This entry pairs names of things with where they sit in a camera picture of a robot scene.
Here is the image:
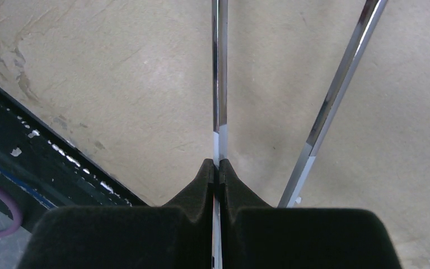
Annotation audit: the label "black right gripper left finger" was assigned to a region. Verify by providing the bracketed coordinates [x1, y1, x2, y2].
[18, 159, 214, 268]

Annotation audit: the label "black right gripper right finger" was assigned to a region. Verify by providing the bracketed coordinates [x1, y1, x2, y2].
[219, 159, 401, 268]

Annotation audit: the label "metal tongs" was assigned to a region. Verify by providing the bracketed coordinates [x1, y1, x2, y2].
[210, 0, 389, 269]

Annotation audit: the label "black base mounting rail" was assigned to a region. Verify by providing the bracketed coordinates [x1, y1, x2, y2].
[0, 88, 143, 230]

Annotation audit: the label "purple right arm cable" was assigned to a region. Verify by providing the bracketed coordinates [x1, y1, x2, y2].
[0, 173, 24, 239]

